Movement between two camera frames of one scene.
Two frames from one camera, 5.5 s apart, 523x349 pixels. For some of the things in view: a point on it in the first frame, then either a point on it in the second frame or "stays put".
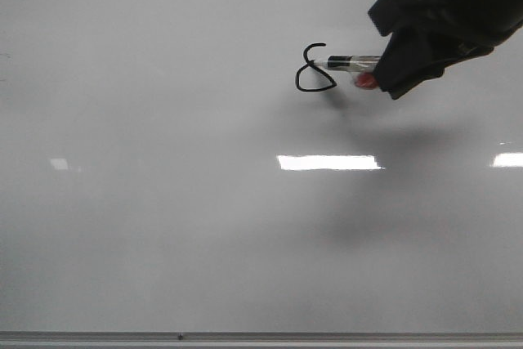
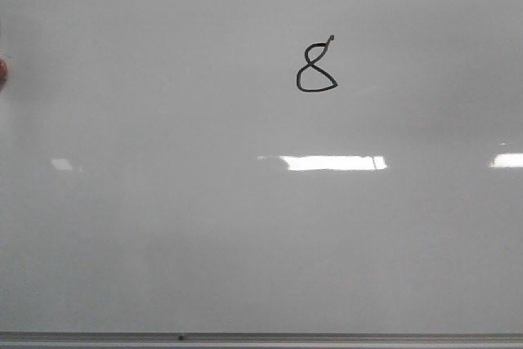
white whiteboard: [172, 161] stays put
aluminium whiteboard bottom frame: [261, 339] stays put
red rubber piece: [366, 80] to [3, 74]
